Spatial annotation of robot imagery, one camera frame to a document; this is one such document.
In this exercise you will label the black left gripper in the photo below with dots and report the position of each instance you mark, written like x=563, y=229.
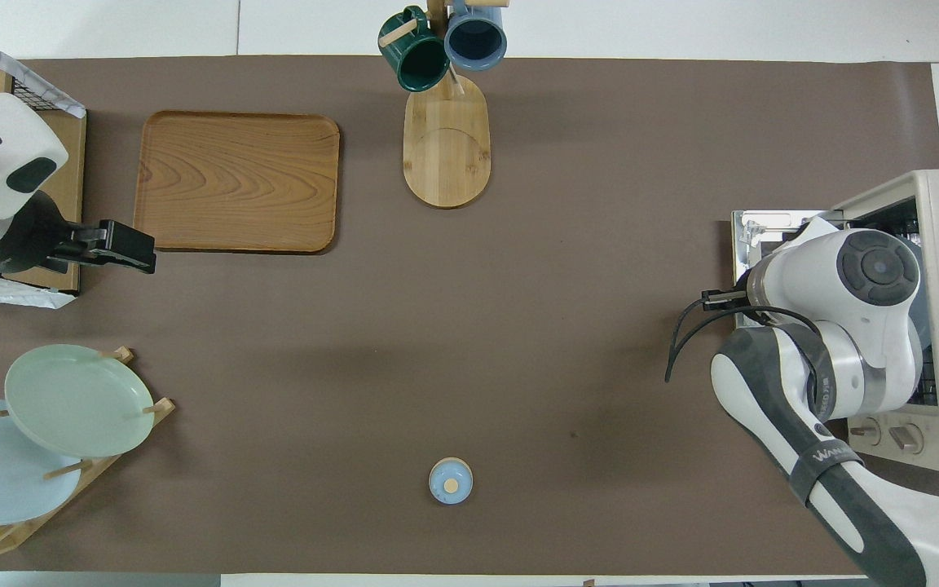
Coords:
x=78, y=244

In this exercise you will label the toaster oven glass door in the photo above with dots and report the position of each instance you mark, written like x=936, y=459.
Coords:
x=771, y=218

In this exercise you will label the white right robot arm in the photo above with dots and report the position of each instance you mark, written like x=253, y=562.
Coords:
x=877, y=269

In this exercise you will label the round oven knob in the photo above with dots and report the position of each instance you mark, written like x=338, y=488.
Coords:
x=865, y=430
x=905, y=439

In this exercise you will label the low wooden box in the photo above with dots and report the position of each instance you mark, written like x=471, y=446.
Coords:
x=72, y=179

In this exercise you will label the rectangular wooden tray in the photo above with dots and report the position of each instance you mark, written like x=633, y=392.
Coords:
x=217, y=163

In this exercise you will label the pale green plate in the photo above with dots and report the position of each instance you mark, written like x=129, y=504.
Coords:
x=78, y=399

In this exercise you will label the wooden plate rack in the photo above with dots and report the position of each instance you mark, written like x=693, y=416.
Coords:
x=161, y=408

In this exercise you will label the wooden mug tree stand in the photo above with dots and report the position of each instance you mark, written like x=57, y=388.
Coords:
x=447, y=155

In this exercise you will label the dark green mug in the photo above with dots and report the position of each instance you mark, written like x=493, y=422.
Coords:
x=421, y=61

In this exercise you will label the blue grey mug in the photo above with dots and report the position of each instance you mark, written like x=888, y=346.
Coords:
x=476, y=37

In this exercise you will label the large brown table mat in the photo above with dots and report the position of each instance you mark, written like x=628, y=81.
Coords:
x=600, y=163

